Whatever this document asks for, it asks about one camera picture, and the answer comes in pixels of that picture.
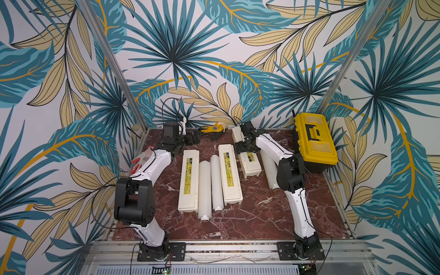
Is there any white wrap dispenser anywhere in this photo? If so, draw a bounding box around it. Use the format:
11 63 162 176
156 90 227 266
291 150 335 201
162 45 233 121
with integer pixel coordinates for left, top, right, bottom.
178 150 199 214
218 144 243 205
232 126 262 178

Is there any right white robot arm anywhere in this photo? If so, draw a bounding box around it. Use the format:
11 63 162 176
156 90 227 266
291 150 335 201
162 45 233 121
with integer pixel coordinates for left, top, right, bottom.
235 121 324 260

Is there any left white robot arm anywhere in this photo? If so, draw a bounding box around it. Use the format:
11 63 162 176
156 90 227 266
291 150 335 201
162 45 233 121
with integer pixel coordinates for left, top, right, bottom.
114 121 201 248

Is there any long left plastic wrap roll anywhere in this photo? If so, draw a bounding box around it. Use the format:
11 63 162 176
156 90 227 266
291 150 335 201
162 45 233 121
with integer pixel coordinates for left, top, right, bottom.
198 160 212 222

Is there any yellow black work glove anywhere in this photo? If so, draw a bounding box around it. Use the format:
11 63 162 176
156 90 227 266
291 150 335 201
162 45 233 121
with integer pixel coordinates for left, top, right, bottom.
198 123 227 141

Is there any red white work glove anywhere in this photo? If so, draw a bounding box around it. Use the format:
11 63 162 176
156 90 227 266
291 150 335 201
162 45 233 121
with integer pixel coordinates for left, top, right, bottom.
129 146 154 176

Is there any yellow black toolbox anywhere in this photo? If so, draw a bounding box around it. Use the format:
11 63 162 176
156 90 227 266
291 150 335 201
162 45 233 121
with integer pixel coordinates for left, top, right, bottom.
293 112 338 174

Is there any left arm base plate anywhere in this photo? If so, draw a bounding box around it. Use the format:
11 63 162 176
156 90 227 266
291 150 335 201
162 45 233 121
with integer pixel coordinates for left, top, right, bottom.
137 242 186 262

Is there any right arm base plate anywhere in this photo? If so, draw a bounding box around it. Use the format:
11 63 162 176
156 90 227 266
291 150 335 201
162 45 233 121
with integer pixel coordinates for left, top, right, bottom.
276 242 325 261

